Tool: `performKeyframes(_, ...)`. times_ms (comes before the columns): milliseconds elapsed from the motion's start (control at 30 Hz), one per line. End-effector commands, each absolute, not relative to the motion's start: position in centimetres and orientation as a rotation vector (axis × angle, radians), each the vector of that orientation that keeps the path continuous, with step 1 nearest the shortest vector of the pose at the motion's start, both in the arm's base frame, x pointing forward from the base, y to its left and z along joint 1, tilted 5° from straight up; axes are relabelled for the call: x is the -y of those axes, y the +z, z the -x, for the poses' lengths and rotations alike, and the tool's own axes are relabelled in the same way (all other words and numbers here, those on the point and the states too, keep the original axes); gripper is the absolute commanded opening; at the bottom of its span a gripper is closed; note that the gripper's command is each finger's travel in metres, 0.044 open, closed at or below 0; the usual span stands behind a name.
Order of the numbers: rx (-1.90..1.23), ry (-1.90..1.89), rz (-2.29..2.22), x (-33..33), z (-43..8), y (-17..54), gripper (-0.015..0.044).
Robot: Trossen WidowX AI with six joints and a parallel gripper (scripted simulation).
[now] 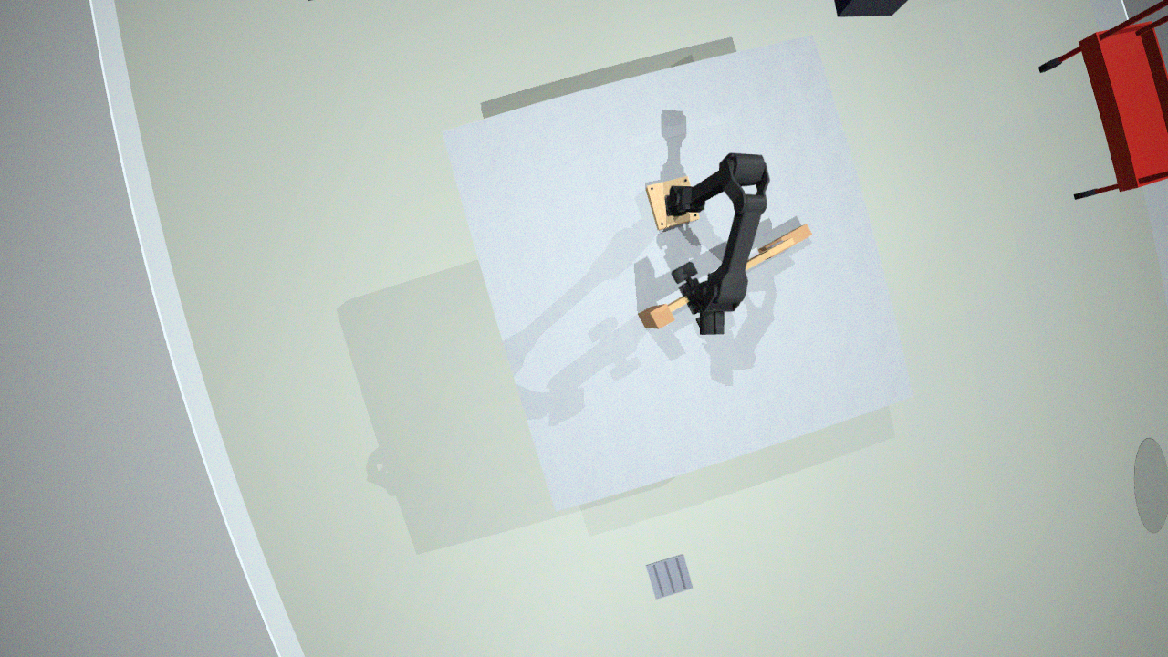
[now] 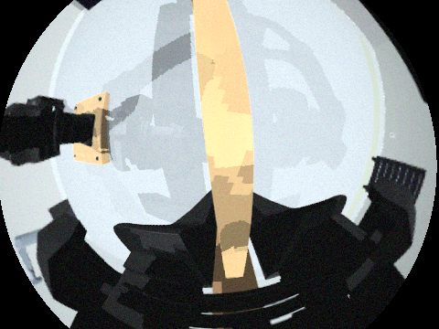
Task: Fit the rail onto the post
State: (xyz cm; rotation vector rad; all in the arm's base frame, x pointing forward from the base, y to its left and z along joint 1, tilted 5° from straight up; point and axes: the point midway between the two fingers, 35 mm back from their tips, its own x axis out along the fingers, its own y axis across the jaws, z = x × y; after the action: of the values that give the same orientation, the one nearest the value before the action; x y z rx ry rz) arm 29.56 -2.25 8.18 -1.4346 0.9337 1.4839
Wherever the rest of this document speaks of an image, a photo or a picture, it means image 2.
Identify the long tan wooden rail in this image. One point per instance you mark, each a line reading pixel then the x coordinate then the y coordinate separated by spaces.
pixel 227 120

